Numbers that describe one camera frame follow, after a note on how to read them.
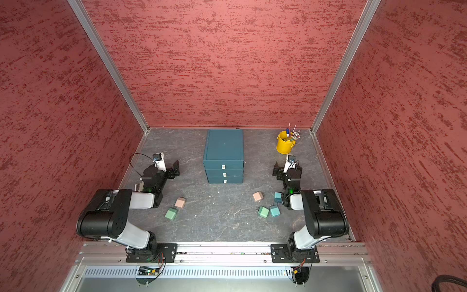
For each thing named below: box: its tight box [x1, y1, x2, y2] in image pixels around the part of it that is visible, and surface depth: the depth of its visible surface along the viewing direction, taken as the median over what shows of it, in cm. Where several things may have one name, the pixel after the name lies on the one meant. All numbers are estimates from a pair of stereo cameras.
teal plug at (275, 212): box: [269, 205, 281, 218], surface depth 86 cm
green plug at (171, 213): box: [164, 207, 178, 221], surface depth 85 cm
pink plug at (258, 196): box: [252, 191, 264, 202], surface depth 91 cm
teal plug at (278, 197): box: [274, 192, 283, 204], surface depth 91 cm
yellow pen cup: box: [276, 130, 296, 155], surface depth 108 cm
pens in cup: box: [285, 122, 301, 142], surface depth 105 cm
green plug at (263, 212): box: [257, 206, 270, 219], surface depth 85 cm
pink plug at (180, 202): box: [173, 197, 187, 209], surface depth 89 cm
